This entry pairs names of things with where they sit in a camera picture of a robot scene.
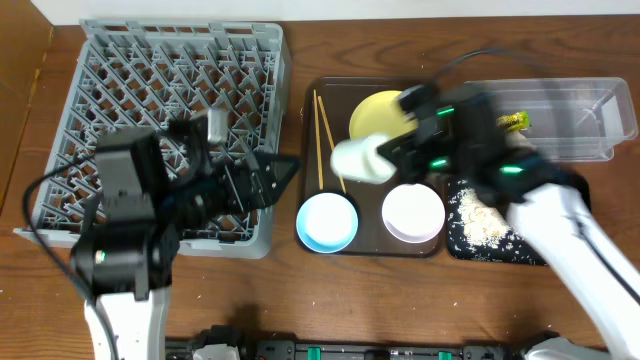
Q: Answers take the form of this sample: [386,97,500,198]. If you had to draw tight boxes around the wooden chopstick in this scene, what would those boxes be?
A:
[316,95,347,194]
[313,89,324,191]

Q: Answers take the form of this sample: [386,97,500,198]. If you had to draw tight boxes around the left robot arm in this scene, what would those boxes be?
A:
[71,107,300,359]

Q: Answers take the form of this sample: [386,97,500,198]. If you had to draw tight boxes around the grey plastic dish rack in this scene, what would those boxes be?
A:
[19,20,291,248]

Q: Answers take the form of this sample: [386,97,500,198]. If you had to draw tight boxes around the green snack wrapper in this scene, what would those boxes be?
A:
[497,111,531,132]

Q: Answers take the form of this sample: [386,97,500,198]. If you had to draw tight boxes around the light blue bowl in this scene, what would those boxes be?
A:
[295,192,359,254]

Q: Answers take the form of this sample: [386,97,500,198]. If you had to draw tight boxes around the black equipment rail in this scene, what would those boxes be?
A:
[165,325,519,360]

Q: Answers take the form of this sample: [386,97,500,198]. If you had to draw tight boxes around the black waste tray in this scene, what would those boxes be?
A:
[446,177,546,266]

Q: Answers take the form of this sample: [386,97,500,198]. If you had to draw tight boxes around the right wooden chopstick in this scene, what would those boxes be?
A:
[316,95,347,194]

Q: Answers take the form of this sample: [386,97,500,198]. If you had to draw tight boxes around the spilled rice food waste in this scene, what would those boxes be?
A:
[447,188,513,251]

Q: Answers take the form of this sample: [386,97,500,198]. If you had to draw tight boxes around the white cup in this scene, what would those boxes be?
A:
[330,133,397,185]

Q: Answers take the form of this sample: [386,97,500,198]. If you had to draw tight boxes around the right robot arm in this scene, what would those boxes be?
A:
[377,83,639,359]

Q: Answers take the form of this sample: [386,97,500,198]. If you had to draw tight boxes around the yellow round plate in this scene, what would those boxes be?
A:
[349,90,417,139]

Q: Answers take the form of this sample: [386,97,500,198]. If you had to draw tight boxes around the clear plastic bin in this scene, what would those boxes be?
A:
[478,77,638,162]

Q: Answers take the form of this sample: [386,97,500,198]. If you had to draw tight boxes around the dark brown serving tray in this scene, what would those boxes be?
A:
[298,77,445,259]

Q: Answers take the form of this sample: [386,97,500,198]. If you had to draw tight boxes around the left wooden chopstick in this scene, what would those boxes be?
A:
[313,89,324,191]

